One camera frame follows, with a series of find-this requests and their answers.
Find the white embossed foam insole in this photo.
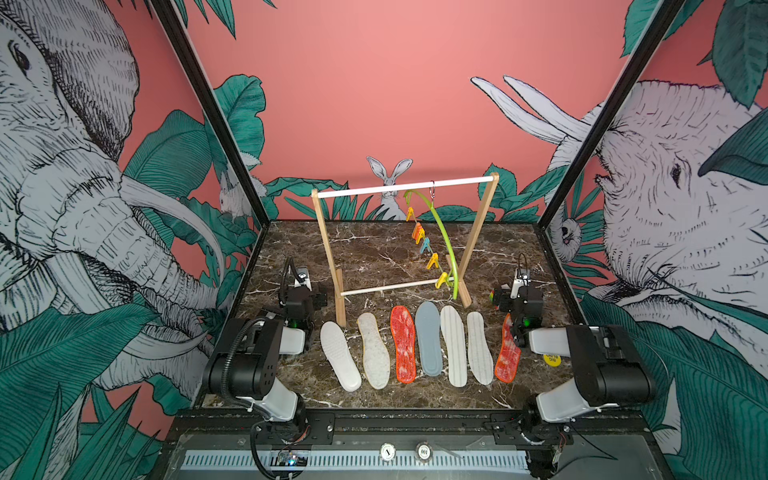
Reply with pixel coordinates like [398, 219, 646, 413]
[320, 321, 362, 392]

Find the orange-edged felt insole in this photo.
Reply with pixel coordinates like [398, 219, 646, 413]
[494, 313, 522, 384]
[390, 305, 416, 384]

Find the white thin insole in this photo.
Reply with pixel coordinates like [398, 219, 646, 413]
[467, 312, 494, 385]

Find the white striped fabric insole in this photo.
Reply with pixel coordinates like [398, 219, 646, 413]
[440, 305, 467, 388]

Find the yellow-edged felt insole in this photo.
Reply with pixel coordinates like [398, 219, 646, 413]
[357, 312, 391, 390]

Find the grey bubbled foam insole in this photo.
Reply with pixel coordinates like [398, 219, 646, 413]
[415, 301, 443, 377]

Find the green clothes hanger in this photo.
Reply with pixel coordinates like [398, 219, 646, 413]
[403, 183, 460, 301]

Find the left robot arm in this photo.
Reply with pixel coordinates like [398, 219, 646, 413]
[201, 256, 327, 445]

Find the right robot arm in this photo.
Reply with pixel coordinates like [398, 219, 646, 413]
[489, 280, 656, 445]

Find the yellow clothespin at hanger end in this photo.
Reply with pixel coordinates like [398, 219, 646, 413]
[435, 271, 450, 289]

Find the yellow round sticker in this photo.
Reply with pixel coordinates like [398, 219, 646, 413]
[543, 354, 562, 368]

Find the light blue clothespin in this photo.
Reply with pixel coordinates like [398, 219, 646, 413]
[419, 237, 432, 254]

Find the small green circuit board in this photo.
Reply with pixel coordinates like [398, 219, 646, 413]
[273, 451, 308, 469]

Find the white perforated vent strip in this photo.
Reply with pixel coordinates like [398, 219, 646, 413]
[180, 450, 529, 473]

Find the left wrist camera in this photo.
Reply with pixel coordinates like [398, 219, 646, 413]
[292, 266, 312, 290]

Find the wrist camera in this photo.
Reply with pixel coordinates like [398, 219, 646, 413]
[292, 266, 312, 290]
[510, 268, 530, 299]

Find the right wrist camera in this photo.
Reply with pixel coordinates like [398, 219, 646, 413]
[510, 268, 530, 299]

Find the wooden hanger rack frame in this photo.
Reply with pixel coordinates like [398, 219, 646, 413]
[310, 172, 500, 328]

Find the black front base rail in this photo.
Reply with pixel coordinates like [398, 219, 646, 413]
[166, 408, 651, 449]

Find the left black frame post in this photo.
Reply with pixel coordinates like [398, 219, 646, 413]
[150, 0, 271, 228]

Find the black frame post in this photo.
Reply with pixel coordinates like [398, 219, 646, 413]
[536, 0, 684, 231]
[150, 0, 271, 228]

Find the right black frame post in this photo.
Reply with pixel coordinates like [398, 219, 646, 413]
[536, 0, 684, 231]

